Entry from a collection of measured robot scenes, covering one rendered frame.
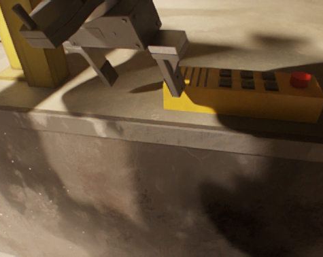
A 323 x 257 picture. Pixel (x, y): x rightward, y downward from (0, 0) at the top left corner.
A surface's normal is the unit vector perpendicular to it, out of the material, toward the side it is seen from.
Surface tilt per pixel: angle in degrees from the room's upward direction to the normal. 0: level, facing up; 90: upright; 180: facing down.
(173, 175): 90
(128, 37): 114
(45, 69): 90
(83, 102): 0
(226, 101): 90
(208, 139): 90
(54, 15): 24
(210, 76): 0
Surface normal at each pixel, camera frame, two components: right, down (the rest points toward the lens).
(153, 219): -0.21, 0.61
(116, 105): -0.04, -0.79
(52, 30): 0.62, 0.50
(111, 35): -0.42, 0.83
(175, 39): -0.33, -0.53
